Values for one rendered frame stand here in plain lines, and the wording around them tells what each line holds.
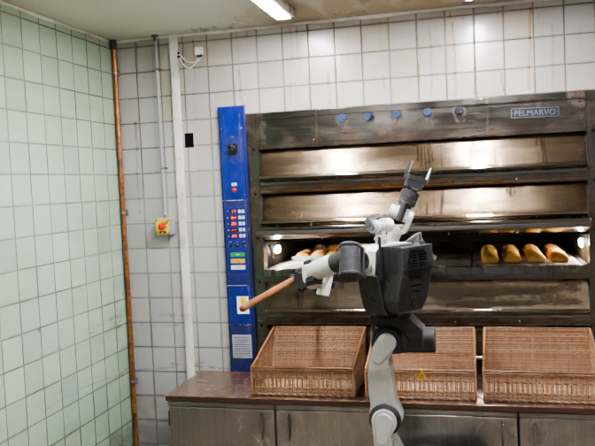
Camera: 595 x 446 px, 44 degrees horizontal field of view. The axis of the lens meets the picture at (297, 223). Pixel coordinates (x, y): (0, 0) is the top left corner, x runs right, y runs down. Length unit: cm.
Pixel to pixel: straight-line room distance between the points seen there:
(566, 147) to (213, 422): 237
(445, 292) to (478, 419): 79
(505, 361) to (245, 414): 142
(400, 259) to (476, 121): 128
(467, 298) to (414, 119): 103
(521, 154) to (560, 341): 102
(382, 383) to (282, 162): 154
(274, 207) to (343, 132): 59
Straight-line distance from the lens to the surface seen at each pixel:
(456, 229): 396
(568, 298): 417
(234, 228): 431
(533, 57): 415
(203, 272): 444
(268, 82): 430
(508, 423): 375
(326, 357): 423
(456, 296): 416
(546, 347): 416
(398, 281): 310
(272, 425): 392
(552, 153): 411
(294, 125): 425
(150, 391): 474
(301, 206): 423
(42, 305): 391
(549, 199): 412
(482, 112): 413
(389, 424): 333
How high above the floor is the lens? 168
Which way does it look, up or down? 3 degrees down
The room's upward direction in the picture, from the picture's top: 3 degrees counter-clockwise
